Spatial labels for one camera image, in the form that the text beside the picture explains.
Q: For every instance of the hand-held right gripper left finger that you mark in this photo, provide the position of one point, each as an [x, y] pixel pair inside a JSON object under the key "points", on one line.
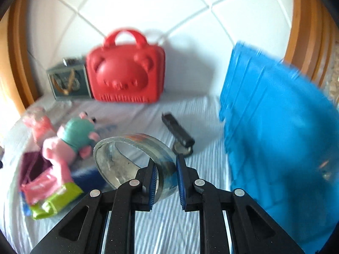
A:
{"points": [[152, 184]]}

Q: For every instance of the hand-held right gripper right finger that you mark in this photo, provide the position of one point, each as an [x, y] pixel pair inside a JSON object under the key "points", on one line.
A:
{"points": [[181, 181]]}

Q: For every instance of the clear tape roll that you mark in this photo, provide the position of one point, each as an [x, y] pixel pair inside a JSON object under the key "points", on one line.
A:
{"points": [[112, 162]]}

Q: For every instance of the pink pig plush toy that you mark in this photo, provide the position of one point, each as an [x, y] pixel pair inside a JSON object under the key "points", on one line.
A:
{"points": [[76, 135]]}

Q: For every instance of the blue plastic crate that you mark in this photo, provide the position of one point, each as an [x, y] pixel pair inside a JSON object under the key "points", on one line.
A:
{"points": [[264, 124]]}

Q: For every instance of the black stapler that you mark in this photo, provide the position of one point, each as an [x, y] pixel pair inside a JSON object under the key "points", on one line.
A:
{"points": [[177, 131]]}

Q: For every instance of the dark blue cloth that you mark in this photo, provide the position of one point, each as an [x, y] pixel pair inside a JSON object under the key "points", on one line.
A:
{"points": [[87, 178]]}

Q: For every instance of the red bear-face carry case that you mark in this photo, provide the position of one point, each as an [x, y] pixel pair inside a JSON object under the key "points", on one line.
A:
{"points": [[124, 76]]}

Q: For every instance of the pink packet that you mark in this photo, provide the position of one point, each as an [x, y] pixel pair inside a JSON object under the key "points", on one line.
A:
{"points": [[39, 187]]}

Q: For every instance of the purple packet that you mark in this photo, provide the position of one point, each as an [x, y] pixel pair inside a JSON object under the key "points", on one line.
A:
{"points": [[34, 166]]}

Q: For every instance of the pink wrapped toy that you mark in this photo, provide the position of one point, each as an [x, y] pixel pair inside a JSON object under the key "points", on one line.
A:
{"points": [[39, 124]]}

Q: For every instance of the grey-green metal box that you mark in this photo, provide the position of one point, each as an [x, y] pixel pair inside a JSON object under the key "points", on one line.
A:
{"points": [[66, 82]]}

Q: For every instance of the wooden door frame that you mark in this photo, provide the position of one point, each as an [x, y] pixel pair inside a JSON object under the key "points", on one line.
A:
{"points": [[307, 31], [18, 58]]}

